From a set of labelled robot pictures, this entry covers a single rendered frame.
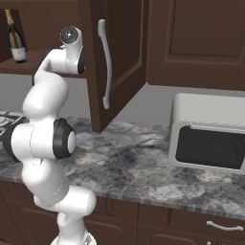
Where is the white microwave oven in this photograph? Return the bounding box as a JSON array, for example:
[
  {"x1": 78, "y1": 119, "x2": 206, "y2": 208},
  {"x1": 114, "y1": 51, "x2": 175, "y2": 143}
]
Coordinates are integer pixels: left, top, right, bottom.
[{"x1": 167, "y1": 92, "x2": 245, "y2": 176}]

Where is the grey drawer handle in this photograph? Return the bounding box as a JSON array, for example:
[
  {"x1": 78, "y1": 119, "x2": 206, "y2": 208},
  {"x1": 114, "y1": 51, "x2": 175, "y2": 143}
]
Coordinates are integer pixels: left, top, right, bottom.
[{"x1": 206, "y1": 220, "x2": 245, "y2": 233}]

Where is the black hob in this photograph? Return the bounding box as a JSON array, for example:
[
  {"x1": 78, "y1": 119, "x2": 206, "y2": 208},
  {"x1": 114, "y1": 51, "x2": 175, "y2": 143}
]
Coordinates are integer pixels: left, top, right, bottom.
[{"x1": 0, "y1": 109, "x2": 31, "y2": 151}]

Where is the brown open wall cabinet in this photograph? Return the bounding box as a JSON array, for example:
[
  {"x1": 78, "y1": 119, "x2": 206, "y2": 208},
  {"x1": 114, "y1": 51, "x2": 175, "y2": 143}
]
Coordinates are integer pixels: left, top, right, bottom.
[{"x1": 0, "y1": 0, "x2": 89, "y2": 79}]

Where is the brown base cupboard door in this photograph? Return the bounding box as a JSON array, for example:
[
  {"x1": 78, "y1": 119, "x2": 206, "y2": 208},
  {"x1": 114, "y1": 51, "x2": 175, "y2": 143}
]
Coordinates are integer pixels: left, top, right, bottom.
[
  {"x1": 137, "y1": 224, "x2": 245, "y2": 245},
  {"x1": 83, "y1": 219, "x2": 139, "y2": 245},
  {"x1": 0, "y1": 181, "x2": 61, "y2": 245}
]

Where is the grey curved cabinet door handle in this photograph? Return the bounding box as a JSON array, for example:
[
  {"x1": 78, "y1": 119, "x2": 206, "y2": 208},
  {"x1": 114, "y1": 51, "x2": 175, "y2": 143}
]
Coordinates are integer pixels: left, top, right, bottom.
[{"x1": 97, "y1": 18, "x2": 114, "y2": 111}]

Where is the brown closed cabinet door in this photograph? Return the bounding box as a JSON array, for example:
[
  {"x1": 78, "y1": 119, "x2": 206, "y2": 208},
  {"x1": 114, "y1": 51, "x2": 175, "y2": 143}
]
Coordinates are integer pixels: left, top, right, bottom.
[{"x1": 145, "y1": 0, "x2": 245, "y2": 92}]

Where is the brown cabinet door with handle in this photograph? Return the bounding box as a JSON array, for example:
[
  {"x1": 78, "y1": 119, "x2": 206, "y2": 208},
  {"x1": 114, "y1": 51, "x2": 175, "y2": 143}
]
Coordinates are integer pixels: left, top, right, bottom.
[{"x1": 78, "y1": 0, "x2": 150, "y2": 134}]

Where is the dark wine bottle white label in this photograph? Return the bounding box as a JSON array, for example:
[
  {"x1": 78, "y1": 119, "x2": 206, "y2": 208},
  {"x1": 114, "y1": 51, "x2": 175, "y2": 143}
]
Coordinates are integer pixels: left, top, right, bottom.
[{"x1": 4, "y1": 9, "x2": 29, "y2": 64}]

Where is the brown drawer front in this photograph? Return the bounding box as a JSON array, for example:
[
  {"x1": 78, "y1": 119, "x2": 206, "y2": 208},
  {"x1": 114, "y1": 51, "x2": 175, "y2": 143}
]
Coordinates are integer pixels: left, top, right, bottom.
[
  {"x1": 167, "y1": 207, "x2": 245, "y2": 241},
  {"x1": 94, "y1": 195, "x2": 140, "y2": 225}
]

